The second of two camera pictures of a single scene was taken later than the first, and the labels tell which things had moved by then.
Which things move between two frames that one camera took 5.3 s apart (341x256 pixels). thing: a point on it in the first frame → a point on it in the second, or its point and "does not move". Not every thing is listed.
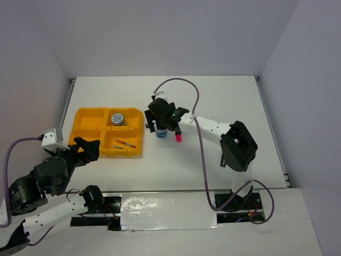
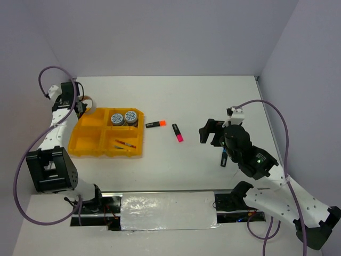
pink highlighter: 179,137 does not move
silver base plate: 138,212 does not move
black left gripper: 90,153 → 84,105
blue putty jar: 118,119 does not move
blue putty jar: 161,133 → 130,117
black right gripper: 149,113 → 210,126
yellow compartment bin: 120,130 does not move
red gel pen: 127,144 does not move
